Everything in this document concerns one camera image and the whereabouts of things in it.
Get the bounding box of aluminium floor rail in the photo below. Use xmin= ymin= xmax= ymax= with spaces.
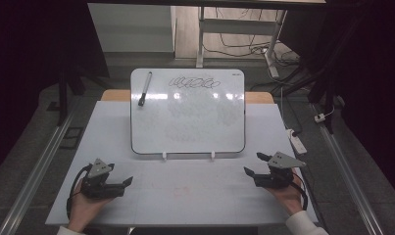
xmin=0 ymin=103 xmax=82 ymax=235
xmin=310 ymin=103 xmax=386 ymax=235

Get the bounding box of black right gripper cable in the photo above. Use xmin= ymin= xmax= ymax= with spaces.
xmin=290 ymin=172 xmax=309 ymax=212

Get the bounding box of black metal stand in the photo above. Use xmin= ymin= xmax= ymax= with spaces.
xmin=307 ymin=16 xmax=367 ymax=135
xmin=55 ymin=63 xmax=112 ymax=127

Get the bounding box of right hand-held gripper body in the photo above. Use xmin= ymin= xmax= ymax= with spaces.
xmin=254 ymin=151 xmax=308 ymax=190

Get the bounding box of person's left hand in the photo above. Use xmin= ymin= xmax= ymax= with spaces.
xmin=67 ymin=187 xmax=117 ymax=234

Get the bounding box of white marker pen black cap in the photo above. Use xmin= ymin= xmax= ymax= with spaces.
xmin=137 ymin=70 xmax=153 ymax=108

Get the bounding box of tangle of black floor cables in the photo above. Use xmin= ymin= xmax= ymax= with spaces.
xmin=203 ymin=8 xmax=301 ymax=67

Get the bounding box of white metal desk frame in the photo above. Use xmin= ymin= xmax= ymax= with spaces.
xmin=196 ymin=6 xmax=288 ymax=79

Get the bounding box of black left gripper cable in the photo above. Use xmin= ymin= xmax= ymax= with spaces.
xmin=66 ymin=164 xmax=93 ymax=220

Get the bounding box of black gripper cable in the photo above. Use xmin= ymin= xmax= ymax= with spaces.
xmin=290 ymin=172 xmax=309 ymax=212
xmin=66 ymin=164 xmax=93 ymax=220

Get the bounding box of white power strip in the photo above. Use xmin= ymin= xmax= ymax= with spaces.
xmin=285 ymin=128 xmax=308 ymax=156

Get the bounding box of white cabinet panel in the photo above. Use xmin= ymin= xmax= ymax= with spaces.
xmin=87 ymin=3 xmax=177 ymax=54

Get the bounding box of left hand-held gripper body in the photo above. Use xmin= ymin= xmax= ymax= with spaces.
xmin=79 ymin=158 xmax=126 ymax=200

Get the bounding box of black power strip cable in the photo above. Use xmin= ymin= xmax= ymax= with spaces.
xmin=282 ymin=93 xmax=305 ymax=137

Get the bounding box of white dry-erase whiteboard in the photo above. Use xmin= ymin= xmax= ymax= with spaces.
xmin=129 ymin=68 xmax=246 ymax=156

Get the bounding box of person's right hand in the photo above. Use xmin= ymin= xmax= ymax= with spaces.
xmin=265 ymin=168 xmax=306 ymax=216

